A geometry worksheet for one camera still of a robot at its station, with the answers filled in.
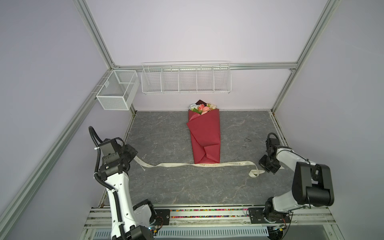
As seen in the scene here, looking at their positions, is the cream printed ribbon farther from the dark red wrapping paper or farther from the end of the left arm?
the end of the left arm

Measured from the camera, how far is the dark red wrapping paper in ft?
3.07

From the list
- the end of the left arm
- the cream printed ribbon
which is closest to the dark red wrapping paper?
the cream printed ribbon
